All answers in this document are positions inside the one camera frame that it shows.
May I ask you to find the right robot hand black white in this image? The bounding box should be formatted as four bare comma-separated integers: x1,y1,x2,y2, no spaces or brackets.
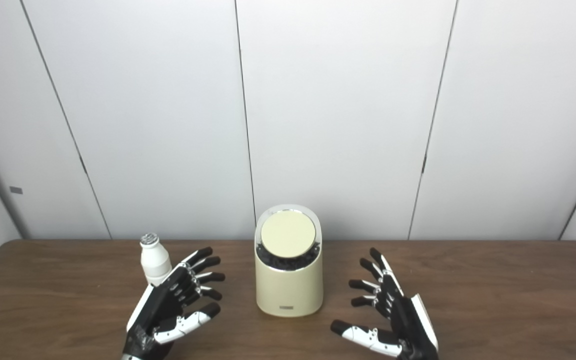
330,247,440,360

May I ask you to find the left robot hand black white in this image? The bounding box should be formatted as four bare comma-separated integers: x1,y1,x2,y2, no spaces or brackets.
122,246,226,360

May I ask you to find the small white plastic bottle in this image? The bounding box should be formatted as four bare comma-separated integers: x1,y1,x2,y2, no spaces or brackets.
139,233,173,287

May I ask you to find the cream-colored bin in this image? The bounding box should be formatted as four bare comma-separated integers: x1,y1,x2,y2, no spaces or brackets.
254,204,324,318

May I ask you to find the round cream bin lid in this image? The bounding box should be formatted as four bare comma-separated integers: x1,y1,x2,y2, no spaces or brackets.
260,210,317,259

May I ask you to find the black bin liner bag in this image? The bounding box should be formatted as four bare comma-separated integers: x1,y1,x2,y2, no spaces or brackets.
255,241,322,272

